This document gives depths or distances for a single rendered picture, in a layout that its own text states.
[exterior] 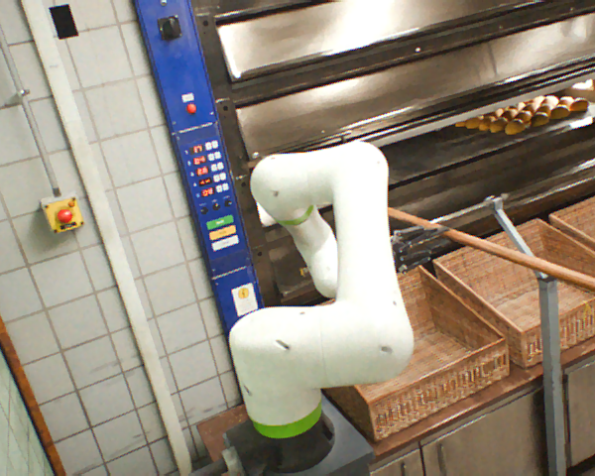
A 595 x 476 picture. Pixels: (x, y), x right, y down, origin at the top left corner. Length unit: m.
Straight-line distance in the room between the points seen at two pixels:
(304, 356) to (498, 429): 1.41
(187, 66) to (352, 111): 0.61
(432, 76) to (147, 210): 1.14
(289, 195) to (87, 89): 0.88
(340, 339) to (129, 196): 1.18
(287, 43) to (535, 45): 1.06
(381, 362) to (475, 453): 1.35
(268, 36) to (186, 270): 0.81
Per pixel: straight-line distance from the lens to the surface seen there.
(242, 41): 2.03
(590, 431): 2.63
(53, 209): 1.89
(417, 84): 2.33
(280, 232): 2.15
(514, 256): 1.65
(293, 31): 2.09
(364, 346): 0.93
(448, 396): 2.12
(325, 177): 1.21
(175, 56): 1.93
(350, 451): 1.08
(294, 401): 0.99
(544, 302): 2.10
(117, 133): 1.94
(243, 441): 1.05
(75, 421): 2.24
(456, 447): 2.19
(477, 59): 2.50
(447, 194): 2.51
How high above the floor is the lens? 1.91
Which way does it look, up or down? 21 degrees down
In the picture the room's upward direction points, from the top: 12 degrees counter-clockwise
